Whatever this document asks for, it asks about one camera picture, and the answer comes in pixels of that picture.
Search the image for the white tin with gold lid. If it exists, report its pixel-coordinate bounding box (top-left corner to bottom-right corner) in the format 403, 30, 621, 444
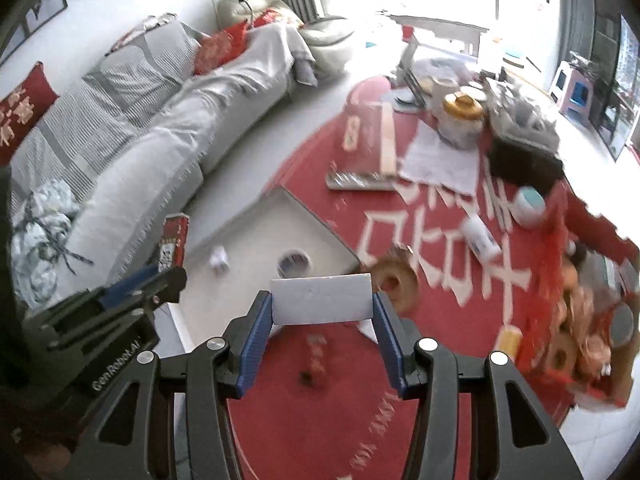
439, 91, 487, 149

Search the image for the white cup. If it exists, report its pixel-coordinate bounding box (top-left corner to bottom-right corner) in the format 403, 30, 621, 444
430, 76, 459, 107

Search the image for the black box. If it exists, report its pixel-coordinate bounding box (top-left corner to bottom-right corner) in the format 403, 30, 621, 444
489, 136, 564, 197

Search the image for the brown tape roll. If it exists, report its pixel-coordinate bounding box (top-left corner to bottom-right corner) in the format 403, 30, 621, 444
544, 331, 582, 377

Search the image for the dark display cabinet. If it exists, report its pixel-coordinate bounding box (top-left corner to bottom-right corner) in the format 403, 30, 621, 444
570, 7, 640, 162

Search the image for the beige leather recliner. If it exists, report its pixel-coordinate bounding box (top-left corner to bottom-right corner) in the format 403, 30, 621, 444
217, 0, 357, 74

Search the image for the purple plastic stool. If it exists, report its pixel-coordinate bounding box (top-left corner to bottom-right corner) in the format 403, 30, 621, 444
560, 67, 599, 117

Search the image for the brown oval tape ring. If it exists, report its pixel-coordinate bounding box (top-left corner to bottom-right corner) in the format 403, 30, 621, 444
372, 255, 420, 312

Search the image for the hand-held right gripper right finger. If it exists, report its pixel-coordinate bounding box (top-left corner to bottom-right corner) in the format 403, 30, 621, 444
372, 291, 583, 480

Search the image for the metal stand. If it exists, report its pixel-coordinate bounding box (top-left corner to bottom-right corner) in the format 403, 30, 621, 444
396, 39, 432, 112

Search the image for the clear plastic bag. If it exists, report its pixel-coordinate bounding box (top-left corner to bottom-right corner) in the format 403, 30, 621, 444
481, 76, 562, 154

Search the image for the grey fabric sofa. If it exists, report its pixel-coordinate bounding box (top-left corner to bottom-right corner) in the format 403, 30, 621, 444
0, 19, 319, 312

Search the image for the white paper sheet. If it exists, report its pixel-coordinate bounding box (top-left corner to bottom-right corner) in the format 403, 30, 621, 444
399, 121, 482, 197

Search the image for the small white adapter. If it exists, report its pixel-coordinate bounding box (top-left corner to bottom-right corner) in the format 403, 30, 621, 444
209, 245, 232, 276

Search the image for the red embroidered cushion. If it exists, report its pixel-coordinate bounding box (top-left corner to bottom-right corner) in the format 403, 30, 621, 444
0, 61, 60, 167
249, 7, 302, 29
192, 18, 251, 77

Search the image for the red cardboard carton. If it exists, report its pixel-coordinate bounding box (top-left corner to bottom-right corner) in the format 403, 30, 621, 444
515, 179, 640, 411

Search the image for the white pill bottle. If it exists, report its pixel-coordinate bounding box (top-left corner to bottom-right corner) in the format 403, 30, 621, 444
459, 214, 502, 262

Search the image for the small white box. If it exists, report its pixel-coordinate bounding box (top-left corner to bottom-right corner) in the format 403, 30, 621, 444
269, 272, 374, 326

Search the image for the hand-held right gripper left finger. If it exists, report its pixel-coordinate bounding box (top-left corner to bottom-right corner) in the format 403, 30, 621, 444
62, 290, 273, 480

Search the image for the teal lid jar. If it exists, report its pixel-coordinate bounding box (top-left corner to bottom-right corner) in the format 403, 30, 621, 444
514, 186, 547, 229

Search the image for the white throw blanket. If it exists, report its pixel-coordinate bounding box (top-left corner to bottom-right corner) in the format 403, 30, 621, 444
229, 22, 319, 107

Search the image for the blue and white cloth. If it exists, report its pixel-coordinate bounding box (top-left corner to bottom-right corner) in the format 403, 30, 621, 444
9, 179, 94, 311

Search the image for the dark red patterned box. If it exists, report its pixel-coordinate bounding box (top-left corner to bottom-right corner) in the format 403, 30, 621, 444
159, 213, 191, 274

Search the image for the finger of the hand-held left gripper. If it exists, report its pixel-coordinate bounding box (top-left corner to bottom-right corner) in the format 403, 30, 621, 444
97, 266, 189, 312
49, 306, 160, 355

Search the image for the grey cardboard tray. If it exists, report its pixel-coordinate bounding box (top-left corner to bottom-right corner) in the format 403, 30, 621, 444
167, 185, 362, 356

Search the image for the grey side table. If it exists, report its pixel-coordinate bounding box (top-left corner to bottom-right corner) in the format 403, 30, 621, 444
389, 12, 492, 57

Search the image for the red round table mat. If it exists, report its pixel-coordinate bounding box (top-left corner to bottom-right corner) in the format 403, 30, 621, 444
227, 75, 603, 480

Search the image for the white tape roll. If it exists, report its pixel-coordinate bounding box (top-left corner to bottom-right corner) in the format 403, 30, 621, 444
277, 248, 314, 279

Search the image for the yellow lid white bottle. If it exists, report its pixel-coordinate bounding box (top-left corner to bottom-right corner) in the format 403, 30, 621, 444
499, 326, 522, 362

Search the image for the white plastic stool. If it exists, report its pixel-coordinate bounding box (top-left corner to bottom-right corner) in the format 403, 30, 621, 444
549, 60, 576, 107

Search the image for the black framed wall picture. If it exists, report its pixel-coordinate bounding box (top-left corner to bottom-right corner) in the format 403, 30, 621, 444
22, 0, 69, 34

